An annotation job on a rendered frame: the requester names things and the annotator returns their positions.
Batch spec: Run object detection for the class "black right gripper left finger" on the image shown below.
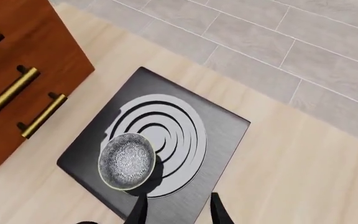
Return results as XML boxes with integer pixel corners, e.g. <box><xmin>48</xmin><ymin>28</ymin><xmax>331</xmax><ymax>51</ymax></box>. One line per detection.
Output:
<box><xmin>125</xmin><ymin>192</ymin><xmax>150</xmax><ymax>224</ymax></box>

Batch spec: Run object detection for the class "flat black stove plate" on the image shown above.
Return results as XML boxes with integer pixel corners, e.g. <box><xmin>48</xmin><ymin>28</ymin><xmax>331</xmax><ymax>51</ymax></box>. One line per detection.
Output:
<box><xmin>56</xmin><ymin>66</ymin><xmax>252</xmax><ymax>224</ymax></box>

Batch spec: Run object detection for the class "patterned black bowl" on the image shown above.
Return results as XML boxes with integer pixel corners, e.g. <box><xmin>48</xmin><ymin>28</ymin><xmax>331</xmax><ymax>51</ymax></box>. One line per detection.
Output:
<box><xmin>98</xmin><ymin>132</ymin><xmax>157</xmax><ymax>190</ymax></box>

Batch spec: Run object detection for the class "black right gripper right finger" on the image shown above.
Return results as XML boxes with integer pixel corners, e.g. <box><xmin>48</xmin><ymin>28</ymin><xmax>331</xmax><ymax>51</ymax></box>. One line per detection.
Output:
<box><xmin>210</xmin><ymin>192</ymin><xmax>236</xmax><ymax>224</ymax></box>

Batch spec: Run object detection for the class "wooden cabinet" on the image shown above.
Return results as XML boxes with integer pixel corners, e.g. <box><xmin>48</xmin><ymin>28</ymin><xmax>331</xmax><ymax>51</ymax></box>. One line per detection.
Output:
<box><xmin>0</xmin><ymin>0</ymin><xmax>96</xmax><ymax>177</ymax></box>

